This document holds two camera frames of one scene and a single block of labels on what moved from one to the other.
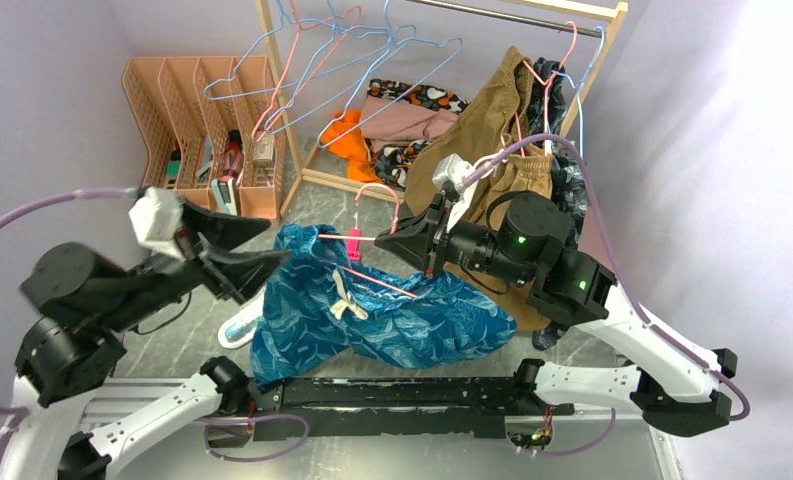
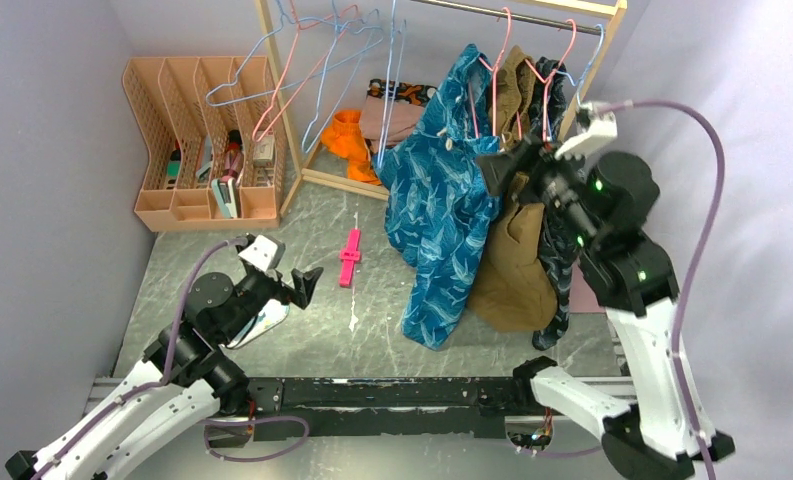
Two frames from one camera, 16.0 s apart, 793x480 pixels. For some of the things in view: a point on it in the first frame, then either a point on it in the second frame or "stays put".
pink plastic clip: (354, 247) stays put
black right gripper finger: (249, 272) to (304, 283)
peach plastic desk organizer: (213, 126) stays put
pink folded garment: (384, 121) stays put
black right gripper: (414, 238) to (536, 162)
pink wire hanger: (392, 231) to (493, 68)
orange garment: (345, 136) stays put
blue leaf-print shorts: (315, 308) to (438, 204)
